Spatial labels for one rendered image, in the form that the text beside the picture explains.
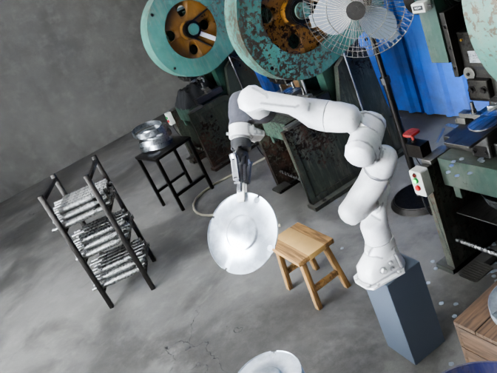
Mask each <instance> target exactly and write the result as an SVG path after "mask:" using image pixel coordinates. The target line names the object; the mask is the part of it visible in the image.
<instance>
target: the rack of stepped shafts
mask: <svg viewBox="0 0 497 373"><path fill-rule="evenodd" d="M92 159H93V162H92V166H91V168H90V170H89V173H88V174H86V175H84V179H85V181H86V182H87V184H88V185H87V186H84V187H82V188H80V189H77V190H76V191H74V192H71V193H69V194H67V192H66V190H65V188H64V187H63V186H62V184H61V182H60V181H59V179H58V177H57V176H56V174H55V173H53V174H51V176H50V177H51V178H52V180H51V182H50V184H49V186H48V187H47V190H46V191H45V193H44V195H40V196H38V199H39V200H40V202H41V204H42V205H43V207H44V208H45V210H46V211H47V213H48V215H49V216H50V217H51V219H52V220H53V223H54V224H55V225H56V228H54V229H52V231H53V232H56V231H58V230H59V232H60V233H61V234H62V236H63V237H64V239H65V241H66V242H67V244H68V245H69V247H70V248H71V250H72V251H73V253H74V254H75V257H76V261H79V262H80V264H81V265H82V266H83V268H84V270H85V271H86V273H87V274H88V275H89V277H90V279H91V281H92V283H94V284H93V286H94V287H93V288H92V290H93V291H95V290H98V291H99V292H100V294H101V296H102V298H103V299H104V300H105V302H106V304H107V305H108V307H109V308H110V309H112V308H114V304H113V302H112V301H111V299H110V298H109V296H108V294H107V293H106V290H107V287H108V286H111V285H112V284H114V283H117V282H119V281H121V280H124V279H126V278H128V277H131V276H133V275H134V274H135V273H137V272H141V274H142V275H143V278H144V279H145V281H146V282H147V284H148V286H149V288H150V289H151V290H154V289H155V285H154V283H153V282H152V280H151V279H150V277H149V276H148V274H147V266H148V260H149V259H148V256H149V257H150V259H151V261H152V262H155V261H156V258H155V256H154V255H153V253H152V251H151V249H150V248H149V246H150V244H149V242H148V243H147V242H146V241H145V239H144V237H143V236H142V234H141V232H140V230H139V228H138V227H137V225H136V223H135V222H134V220H133V219H134V216H133V215H131V214H130V212H129V211H128V209H127V208H126V206H125V204H124V203H123V201H122V200H121V197H120V195H119V194H118V192H117V190H116V189H115V187H114V186H113V182H112V181H111V180H110V179H109V176H108V175H107V173H106V171H105V170H104V168H103V167H102V165H101V162H100V161H99V160H98V157H97V156H96V155H93V156H92ZM96 167H97V168H98V170H99V171H100V173H101V175H102V176H103V178H104V179H103V180H100V181H98V182H96V183H94V182H93V181H92V177H93V175H94V172H95V168H96ZM55 185H56V186H57V187H58V189H59V191H60V193H61V194H62V195H63V196H62V199H60V200H58V201H56V202H54V204H55V206H54V207H53V209H52V208H51V206H50V205H49V203H48V202H47V199H48V197H49V195H50V193H51V191H52V189H53V187H54V186H55ZM114 199H116V201H117V202H118V204H119V206H120V207H121V209H120V210H118V211H117V212H114V213H113V212H112V206H113V203H114ZM102 211H104V212H105V214H106V215H105V216H103V217H101V218H99V219H96V220H94V221H92V222H89V223H88V224H86V222H85V220H86V219H88V218H91V217H93V216H95V215H97V213H99V212H102ZM78 223H80V224H81V227H82V228H80V229H78V230H76V231H74V234H73V235H72V237H73V238H74V237H76V239H75V240H72V238H71V237H70V236H69V234H68V230H69V228H70V227H71V226H73V225H76V224H78ZM132 228H133V229H134V231H135V234H136V235H137V236H138V238H137V239H135V240H133V241H131V242H130V238H131V231H132ZM120 242H123V244H122V245H120V246H117V245H118V244H119V243H120ZM114 246H117V247H115V248H113V249H111V250H109V251H107V252H104V251H105V250H107V249H110V248H112V247H114ZM98 253H99V257H97V258H95V259H92V260H91V262H92V263H90V266H94V269H92V270H93V271H92V270H91V269H90V267H89V265H88V263H87V261H88V258H90V257H92V256H94V255H97V254H98Z"/></svg>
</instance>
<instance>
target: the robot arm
mask: <svg viewBox="0 0 497 373"><path fill-rule="evenodd" d="M276 112H281V113H285V114H289V115H291V116H293V117H295V118H296V119H298V120H299V121H301V122H302V123H303V124H304V125H306V126H307V127H309V128H311V129H314V130H319V131H323V132H348V133H349V134H350V137H349V139H348V143H347V144H346V145H345V157H346V159H347V161H349V162H350V163H351V164H352V165H354V166H357V167H362V170H361V172H360V174H359V177H358V178H357V180H356V181H355V183H354V185H353V186H352V187H351V189H350V191H349V192H348V194H347V196H346V197H345V199H344V201H343V202H342V203H341V204H340V206H339V210H338V213H339V216H340V218H341V219H342V220H343V221H344V222H345V223H347V224H350V225H356V224H358V223H359V222H361V224H360V229H361V231H362V235H363V237H364V239H365V251H364V253H363V255H362V257H361V258H360V260H359V263H358V264H357V265H356V269H357V273H356V274H355V275H354V280H355V283H356V284H358V285H360V286H361V287H363V288H364V289H369V290H375V289H378V288H379V287H381V286H383V285H385V284H386V283H388V282H390V281H392V280H393V279H395V278H397V277H399V276H400V275H403V274H404V273H405V259H404V258H403V257H402V255H401V254H400V252H399V250H398V248H397V246H396V241H395V239H394V237H393V234H392V233H391V229H390V226H389V223H388V218H387V204H388V196H389V194H390V192H391V186H390V184H389V183H390V181H391V179H392V177H393V174H394V172H395V169H396V163H397V159H398V155H397V153H396V150H395V149H394V148H393V147H391V146H389V145H387V144H383V145H382V139H383V137H384V134H385V129H386V120H385V119H384V118H383V116H382V115H381V114H379V113H377V112H373V111H366V110H364V111H359V108H358V107H356V106H355V105H353V104H347V103H344V102H340V101H330V100H323V99H316V98H304V97H299V96H294V95H286V94H282V93H274V92H270V91H265V90H264V89H262V88H260V87H258V86H257V85H248V86H247V87H246V88H244V89H243V90H240V91H237V92H235V93H233V94H232V95H231V97H230V98H229V125H228V127H229V132H227V133H226V135H228V136H229V139H230V140H231V150H232V151H233V153H230V154H229V157H230V160H231V170H232V176H233V181H236V182H234V184H237V202H238V203H241V202H245V192H247V185H248V184H250V181H251V166H252V164H253V161H250V160H249V150H251V141H261V140H262V139H263V138H264V136H265V131H264V130H261V129H258V128H256V127H253V126H252V124H267V123H268V122H270V121H272V120H273V118H274V117H275V115H276Z"/></svg>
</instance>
